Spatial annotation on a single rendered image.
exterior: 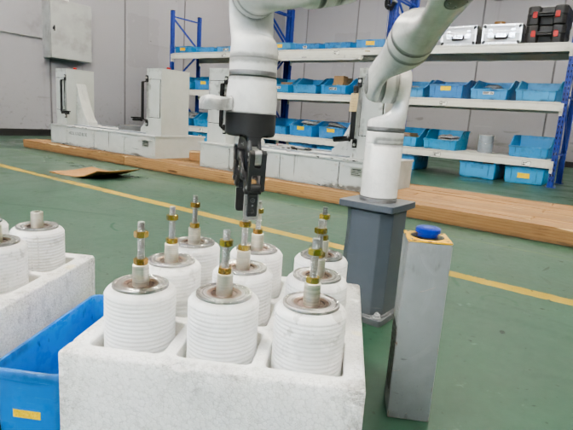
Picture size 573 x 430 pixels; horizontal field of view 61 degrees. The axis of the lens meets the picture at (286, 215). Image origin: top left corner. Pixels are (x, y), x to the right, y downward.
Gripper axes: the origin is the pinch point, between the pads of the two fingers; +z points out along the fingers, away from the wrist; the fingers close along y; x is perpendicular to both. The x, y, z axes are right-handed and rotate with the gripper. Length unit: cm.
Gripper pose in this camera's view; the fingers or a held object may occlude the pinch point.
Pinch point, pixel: (245, 206)
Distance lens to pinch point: 75.7
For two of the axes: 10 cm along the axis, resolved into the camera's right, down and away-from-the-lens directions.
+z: -0.7, 9.8, 2.0
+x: -9.6, -0.1, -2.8
